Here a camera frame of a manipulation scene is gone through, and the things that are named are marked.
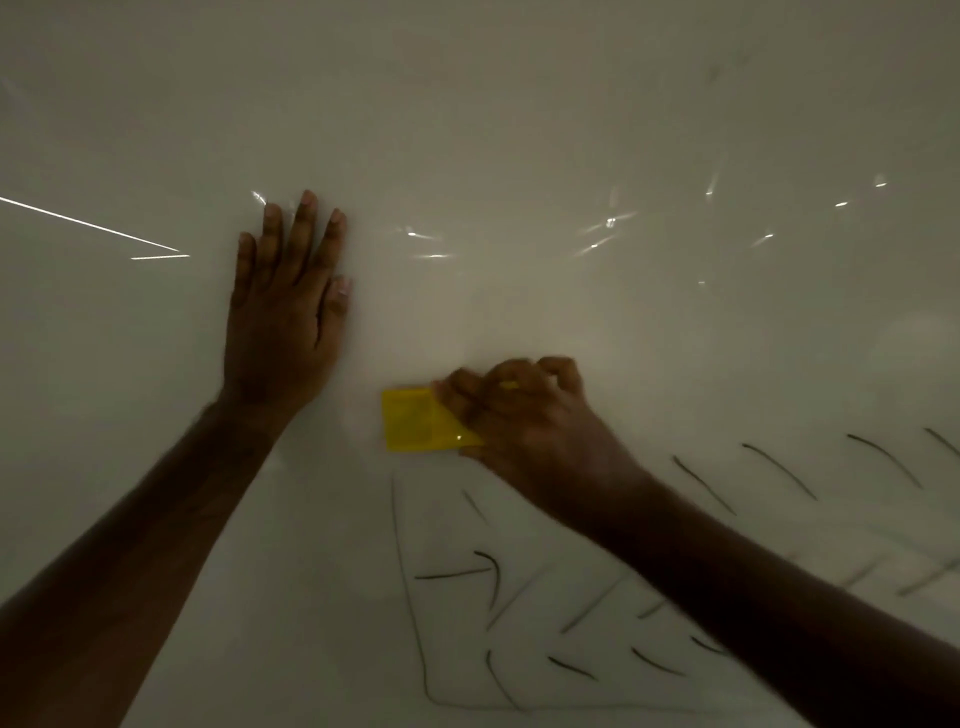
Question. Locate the person's left hand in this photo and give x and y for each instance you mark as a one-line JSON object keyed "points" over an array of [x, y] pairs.
{"points": [[277, 337]]}

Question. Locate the person's right hand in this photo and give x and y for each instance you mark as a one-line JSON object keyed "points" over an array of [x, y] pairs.
{"points": [[547, 442]]}

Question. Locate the person's left little finger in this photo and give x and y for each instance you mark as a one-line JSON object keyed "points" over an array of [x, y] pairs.
{"points": [[243, 262]]}

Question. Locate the person's left middle finger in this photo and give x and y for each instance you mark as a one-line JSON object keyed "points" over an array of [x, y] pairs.
{"points": [[298, 229]]}

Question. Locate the person's left thumb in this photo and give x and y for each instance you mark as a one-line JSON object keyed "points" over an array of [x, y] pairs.
{"points": [[335, 311]]}

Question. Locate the person's right fingers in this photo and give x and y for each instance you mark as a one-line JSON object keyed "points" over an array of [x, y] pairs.
{"points": [[499, 382]]}

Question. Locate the yellow plastic scraper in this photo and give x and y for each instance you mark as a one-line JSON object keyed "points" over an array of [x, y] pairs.
{"points": [[420, 421]]}

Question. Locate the person's right forearm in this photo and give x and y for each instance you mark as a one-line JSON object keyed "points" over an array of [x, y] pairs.
{"points": [[780, 615]]}

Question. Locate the person's left forearm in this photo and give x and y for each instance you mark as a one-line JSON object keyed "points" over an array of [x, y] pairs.
{"points": [[120, 570]]}

